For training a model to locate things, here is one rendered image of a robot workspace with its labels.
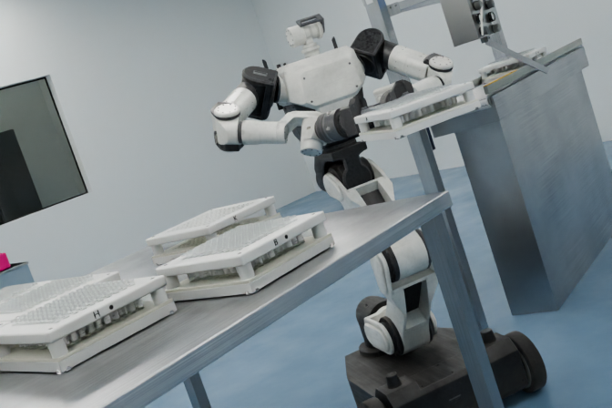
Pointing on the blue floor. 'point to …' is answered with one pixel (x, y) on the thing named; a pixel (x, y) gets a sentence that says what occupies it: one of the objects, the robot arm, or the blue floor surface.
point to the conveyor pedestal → (542, 194)
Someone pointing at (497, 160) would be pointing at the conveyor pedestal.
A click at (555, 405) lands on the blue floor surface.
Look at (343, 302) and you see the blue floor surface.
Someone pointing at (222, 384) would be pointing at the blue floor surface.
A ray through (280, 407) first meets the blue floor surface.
